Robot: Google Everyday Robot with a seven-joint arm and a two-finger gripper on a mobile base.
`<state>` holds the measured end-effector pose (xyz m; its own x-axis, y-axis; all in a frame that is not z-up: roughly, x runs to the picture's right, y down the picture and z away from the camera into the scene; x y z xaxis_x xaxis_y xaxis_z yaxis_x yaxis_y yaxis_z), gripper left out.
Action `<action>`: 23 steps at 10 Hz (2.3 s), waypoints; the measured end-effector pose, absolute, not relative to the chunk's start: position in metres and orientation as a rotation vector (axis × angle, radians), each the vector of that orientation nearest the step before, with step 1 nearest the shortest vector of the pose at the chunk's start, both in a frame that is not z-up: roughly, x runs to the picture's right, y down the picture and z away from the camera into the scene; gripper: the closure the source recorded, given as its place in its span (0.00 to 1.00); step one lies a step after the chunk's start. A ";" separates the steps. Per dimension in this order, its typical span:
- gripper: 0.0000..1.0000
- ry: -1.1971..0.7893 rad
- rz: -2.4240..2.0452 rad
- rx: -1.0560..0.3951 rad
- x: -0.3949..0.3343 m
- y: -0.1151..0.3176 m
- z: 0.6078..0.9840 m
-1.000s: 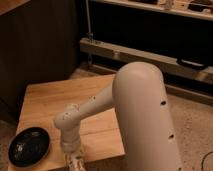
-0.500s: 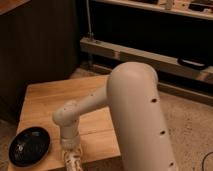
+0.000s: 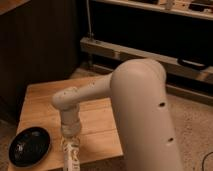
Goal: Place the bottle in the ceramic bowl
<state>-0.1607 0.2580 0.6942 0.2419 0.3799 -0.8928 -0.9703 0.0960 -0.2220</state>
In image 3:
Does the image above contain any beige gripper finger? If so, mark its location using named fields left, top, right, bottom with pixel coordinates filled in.
left=61, top=135, right=66, bottom=151
left=74, top=136, right=80, bottom=154

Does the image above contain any small clear plastic bottle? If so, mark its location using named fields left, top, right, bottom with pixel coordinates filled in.
left=63, top=136, right=80, bottom=171

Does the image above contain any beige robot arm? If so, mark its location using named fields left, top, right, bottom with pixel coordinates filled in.
left=52, top=59, right=183, bottom=171

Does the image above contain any grey metal beam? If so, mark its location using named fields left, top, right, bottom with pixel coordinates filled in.
left=80, top=37, right=213, bottom=84

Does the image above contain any metal pole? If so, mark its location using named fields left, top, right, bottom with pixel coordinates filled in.
left=86, top=0, right=94, bottom=41

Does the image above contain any wooden shelf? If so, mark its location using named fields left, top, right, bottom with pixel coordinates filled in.
left=93, top=0, right=213, bottom=21

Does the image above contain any black handle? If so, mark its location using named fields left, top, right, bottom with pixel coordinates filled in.
left=177, top=58, right=209, bottom=70

